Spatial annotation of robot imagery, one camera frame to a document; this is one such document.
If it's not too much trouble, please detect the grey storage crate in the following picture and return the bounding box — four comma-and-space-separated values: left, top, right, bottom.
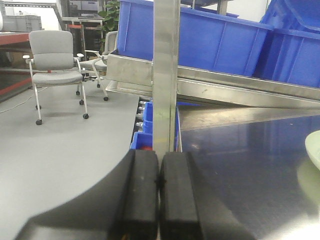
2, 15, 43, 32

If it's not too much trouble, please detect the small blue parts bin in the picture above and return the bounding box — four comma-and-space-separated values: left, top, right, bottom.
130, 131, 153, 150

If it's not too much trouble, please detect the large blue plastic bin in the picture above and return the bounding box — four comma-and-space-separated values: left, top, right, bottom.
117, 0, 273, 77

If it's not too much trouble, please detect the light green plate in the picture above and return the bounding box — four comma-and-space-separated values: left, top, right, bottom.
304, 130, 320, 170

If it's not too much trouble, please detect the upper small blue bin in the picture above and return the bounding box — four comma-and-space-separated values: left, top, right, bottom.
142, 102, 153, 134

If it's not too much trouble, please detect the red edged desk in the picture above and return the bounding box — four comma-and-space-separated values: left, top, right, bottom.
0, 31, 32, 102

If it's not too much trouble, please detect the green potted plant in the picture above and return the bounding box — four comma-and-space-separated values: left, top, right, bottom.
98, 0, 120, 52

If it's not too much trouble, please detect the stainless steel shelf rack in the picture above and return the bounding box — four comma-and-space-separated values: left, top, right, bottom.
107, 0, 320, 154

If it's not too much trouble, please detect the grey office chair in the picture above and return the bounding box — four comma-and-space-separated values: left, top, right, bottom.
23, 30, 89, 126
80, 30, 118, 101

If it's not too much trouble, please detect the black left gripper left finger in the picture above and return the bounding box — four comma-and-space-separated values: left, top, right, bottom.
16, 149, 159, 240

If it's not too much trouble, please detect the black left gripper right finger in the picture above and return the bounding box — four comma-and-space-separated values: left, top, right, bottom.
160, 152, 255, 240

